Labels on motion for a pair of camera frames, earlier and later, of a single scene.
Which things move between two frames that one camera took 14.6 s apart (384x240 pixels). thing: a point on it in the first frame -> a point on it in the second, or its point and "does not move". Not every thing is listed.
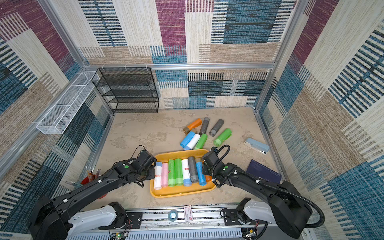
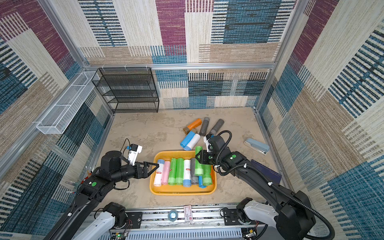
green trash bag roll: x=171 y=173 does not move
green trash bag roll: x=226 y=134 -> x=207 y=175
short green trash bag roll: x=178 y=178 does not move
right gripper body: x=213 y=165 -> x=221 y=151
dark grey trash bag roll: x=193 y=174 does not move
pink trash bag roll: x=164 y=174 does not move
